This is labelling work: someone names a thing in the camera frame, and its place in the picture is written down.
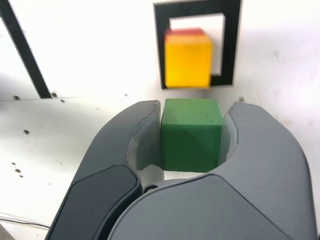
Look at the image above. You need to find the yellow cube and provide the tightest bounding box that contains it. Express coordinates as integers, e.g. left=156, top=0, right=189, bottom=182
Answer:
left=163, top=34, right=214, bottom=90

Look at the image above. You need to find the red cube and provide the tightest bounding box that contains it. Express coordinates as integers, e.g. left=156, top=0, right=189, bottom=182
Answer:
left=164, top=27, right=205, bottom=38

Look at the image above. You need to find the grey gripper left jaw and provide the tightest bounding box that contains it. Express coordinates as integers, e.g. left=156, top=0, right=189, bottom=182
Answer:
left=46, top=99, right=165, bottom=240

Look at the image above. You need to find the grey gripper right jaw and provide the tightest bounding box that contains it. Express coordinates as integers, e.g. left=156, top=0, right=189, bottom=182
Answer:
left=107, top=101, right=320, bottom=240

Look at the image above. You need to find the black tape square outline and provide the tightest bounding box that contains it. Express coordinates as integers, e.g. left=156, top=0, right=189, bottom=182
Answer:
left=152, top=0, right=242, bottom=90

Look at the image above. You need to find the green cube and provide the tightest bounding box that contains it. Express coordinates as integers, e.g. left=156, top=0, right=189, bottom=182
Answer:
left=159, top=98, right=224, bottom=174

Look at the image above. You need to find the black tape strip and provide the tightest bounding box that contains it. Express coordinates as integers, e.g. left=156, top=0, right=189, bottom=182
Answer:
left=0, top=0, right=54, bottom=100

